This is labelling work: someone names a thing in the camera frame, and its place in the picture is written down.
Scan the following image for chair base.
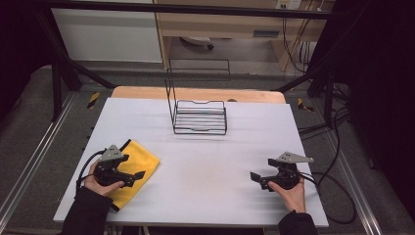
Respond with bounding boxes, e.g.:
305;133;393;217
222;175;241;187
179;35;215;51

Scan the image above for yellow cloth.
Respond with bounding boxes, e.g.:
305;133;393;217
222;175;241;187
109;139;161;212

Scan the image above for person's right hand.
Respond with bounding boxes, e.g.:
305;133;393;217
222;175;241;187
267;177;307;214

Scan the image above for aluminium floor rail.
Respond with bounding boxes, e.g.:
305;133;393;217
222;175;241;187
321;128;384;235
0;92;78;224

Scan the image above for wall socket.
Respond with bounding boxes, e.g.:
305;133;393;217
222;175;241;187
275;0;303;11

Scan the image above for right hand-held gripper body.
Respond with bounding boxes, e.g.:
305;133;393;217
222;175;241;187
267;151;315;191

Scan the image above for right hand-held gripper cable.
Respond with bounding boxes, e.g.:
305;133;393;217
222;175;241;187
297;170;357;225

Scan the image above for hanging black cables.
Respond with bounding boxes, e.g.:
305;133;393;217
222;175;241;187
281;0;324;74

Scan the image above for hand-held gripper cable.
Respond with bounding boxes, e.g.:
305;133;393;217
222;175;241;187
75;149;108;197
297;170;357;225

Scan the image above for person's left hand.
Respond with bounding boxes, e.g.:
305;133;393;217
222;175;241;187
83;160;125;198

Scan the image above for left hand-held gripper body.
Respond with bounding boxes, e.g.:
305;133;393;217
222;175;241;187
93;144;130;188

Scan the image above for black floor cables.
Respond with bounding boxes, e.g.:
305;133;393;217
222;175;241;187
298;81;352;141

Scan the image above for white cabinet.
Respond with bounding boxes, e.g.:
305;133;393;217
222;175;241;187
51;7;163;64

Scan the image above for black metal frame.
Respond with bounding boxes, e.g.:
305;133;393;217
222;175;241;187
30;0;356;128

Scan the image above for black wire rack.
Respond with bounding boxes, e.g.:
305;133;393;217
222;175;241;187
163;58;232;136

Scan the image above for left hand-held gripper cable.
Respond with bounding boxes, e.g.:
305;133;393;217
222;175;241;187
75;149;108;197

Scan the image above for wooden desk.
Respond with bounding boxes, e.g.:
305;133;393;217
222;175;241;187
153;0;337;71

